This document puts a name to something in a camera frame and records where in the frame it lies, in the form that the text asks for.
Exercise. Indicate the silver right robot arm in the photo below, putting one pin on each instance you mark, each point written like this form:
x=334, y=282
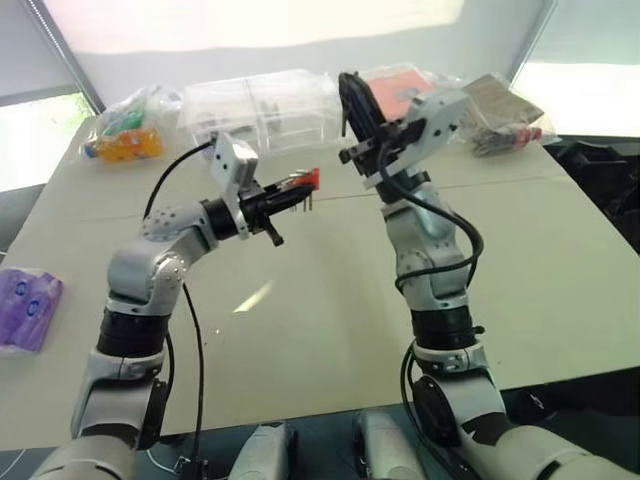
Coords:
x=425, y=250

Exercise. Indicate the clear bag with brown card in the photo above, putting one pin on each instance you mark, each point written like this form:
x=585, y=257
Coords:
x=500, y=107

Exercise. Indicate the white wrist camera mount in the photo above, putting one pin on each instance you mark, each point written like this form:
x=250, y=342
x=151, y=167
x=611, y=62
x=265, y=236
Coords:
x=230, y=165
x=440, y=125

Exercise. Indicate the orange snack package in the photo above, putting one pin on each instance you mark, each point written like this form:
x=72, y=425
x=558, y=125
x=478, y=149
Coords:
x=132, y=145

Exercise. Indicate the black bulky object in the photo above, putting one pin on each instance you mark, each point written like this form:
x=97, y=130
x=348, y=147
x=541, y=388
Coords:
x=600, y=175

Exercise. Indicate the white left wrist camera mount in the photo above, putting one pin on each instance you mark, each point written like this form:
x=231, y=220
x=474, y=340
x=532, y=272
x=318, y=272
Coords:
x=230, y=165

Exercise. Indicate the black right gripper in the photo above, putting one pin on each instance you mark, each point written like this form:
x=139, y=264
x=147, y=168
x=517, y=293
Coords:
x=377, y=150

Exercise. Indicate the red booklet in clear bag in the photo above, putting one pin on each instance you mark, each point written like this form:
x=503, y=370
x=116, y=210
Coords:
x=395, y=87

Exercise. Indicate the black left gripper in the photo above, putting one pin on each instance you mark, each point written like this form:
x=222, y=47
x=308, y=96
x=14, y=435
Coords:
x=255, y=205

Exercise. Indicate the purple tissue package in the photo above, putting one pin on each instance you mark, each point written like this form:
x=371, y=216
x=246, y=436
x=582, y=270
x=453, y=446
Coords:
x=27, y=310

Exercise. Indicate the grey rounded robot leg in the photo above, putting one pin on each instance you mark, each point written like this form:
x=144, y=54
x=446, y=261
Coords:
x=265, y=452
x=385, y=447

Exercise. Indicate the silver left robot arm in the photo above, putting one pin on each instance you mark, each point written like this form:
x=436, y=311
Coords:
x=145, y=255

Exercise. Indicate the red hex key holder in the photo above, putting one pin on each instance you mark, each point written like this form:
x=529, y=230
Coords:
x=306, y=179

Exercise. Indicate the clear plastic container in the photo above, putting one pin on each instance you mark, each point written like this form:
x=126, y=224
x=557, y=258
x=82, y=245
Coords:
x=260, y=107

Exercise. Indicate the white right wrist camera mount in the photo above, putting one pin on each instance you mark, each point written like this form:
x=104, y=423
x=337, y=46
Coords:
x=440, y=125

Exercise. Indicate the dark window frame post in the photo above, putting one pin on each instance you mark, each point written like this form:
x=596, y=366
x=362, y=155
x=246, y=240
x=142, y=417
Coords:
x=65, y=50
x=532, y=37

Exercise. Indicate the clear bag of colourful items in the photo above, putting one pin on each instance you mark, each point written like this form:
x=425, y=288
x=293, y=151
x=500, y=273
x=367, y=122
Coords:
x=127, y=120

